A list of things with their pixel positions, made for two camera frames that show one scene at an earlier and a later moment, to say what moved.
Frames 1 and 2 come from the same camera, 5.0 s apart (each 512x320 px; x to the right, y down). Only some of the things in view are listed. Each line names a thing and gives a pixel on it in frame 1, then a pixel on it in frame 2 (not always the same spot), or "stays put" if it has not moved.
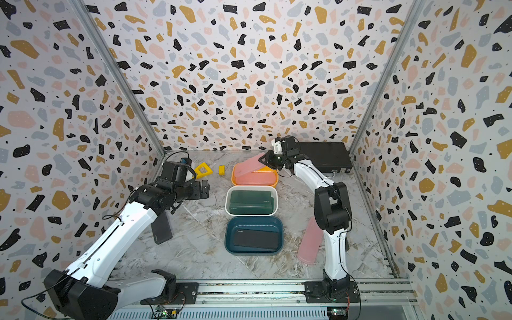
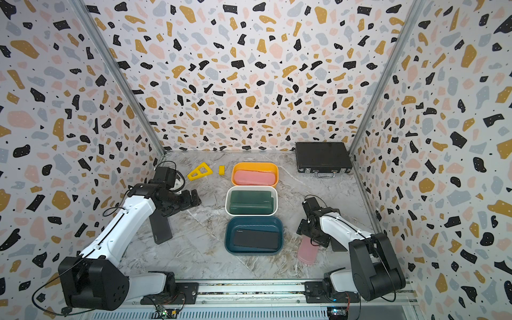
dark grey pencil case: (256, 239) stays put
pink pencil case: (248, 165) → (254, 177)
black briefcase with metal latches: (329, 157) stays put
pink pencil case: (311, 242) stays put
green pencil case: (251, 202) stays put
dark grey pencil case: (161, 228) stays put
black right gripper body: (277, 161) → (305, 229)
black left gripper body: (191, 191) → (180, 201)
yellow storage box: (261, 170) stays put
